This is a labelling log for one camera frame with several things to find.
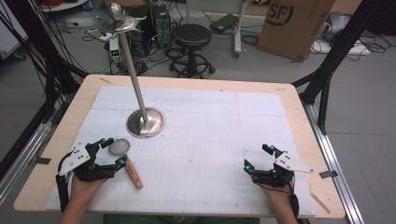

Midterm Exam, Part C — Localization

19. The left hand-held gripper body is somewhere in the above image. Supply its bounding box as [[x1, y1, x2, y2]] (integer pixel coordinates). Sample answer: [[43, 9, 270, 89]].
[[57, 142, 120, 183]]

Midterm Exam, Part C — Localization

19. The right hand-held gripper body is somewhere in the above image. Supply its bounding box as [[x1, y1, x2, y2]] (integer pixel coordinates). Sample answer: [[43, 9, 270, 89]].
[[250, 148, 314, 189]]

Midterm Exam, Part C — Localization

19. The mesh strainer with wooden handle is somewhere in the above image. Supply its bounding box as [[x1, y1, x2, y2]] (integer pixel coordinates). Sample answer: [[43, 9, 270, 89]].
[[107, 138, 144, 190]]

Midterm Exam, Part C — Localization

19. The steel utensil stand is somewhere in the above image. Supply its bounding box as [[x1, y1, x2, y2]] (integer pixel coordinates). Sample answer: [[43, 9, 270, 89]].
[[99, 2, 166, 139]]

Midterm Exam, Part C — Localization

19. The person's right hand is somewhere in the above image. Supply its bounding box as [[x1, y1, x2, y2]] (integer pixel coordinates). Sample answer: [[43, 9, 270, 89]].
[[260, 183, 295, 204]]

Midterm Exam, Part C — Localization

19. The person's left hand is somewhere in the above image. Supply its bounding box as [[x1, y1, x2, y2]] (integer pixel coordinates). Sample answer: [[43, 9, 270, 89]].
[[68, 177, 108, 203]]

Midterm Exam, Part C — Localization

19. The light wooden table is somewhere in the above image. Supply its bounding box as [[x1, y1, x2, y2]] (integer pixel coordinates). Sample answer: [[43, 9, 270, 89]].
[[13, 74, 347, 219]]

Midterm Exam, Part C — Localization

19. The white grid mat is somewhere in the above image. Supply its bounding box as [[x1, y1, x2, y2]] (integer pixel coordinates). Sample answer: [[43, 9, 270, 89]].
[[45, 85, 317, 218]]

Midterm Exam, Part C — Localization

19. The white device with green light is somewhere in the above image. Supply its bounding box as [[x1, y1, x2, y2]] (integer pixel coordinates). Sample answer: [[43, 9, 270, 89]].
[[108, 37, 121, 63]]

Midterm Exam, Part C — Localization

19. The white power strip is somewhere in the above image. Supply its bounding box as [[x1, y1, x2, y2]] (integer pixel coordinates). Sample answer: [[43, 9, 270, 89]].
[[85, 28, 114, 43]]

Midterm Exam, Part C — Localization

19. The large cardboard box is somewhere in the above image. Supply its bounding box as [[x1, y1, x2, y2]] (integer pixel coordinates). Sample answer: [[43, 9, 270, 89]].
[[256, 0, 336, 62]]

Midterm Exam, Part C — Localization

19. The black computer tower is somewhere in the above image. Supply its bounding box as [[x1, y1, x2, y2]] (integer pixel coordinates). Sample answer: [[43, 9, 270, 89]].
[[151, 3, 173, 50]]

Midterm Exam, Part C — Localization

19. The flat black device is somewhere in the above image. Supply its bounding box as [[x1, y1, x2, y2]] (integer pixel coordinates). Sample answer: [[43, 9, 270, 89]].
[[209, 13, 239, 35]]

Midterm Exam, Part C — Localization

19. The black round stool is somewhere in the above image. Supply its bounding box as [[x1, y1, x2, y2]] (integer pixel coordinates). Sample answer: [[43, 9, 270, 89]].
[[167, 23, 217, 79]]

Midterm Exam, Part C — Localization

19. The grey rounded appliance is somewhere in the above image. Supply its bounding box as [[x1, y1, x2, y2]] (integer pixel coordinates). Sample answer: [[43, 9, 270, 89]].
[[320, 10, 352, 43]]

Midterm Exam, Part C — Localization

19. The aluminium rail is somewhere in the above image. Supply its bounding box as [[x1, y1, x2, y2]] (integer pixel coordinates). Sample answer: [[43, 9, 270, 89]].
[[0, 119, 54, 204], [301, 102, 366, 224]]

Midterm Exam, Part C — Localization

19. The black metal frame stand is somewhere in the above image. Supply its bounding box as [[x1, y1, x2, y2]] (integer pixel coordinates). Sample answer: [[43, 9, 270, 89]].
[[0, 0, 89, 125], [292, 0, 387, 136]]

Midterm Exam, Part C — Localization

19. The white stand post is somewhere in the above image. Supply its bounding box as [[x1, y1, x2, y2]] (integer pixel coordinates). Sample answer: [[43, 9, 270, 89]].
[[233, 0, 249, 59]]

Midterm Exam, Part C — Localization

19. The tangle of black floor cables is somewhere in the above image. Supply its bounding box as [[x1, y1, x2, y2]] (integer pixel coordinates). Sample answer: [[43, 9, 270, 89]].
[[356, 29, 394, 54]]

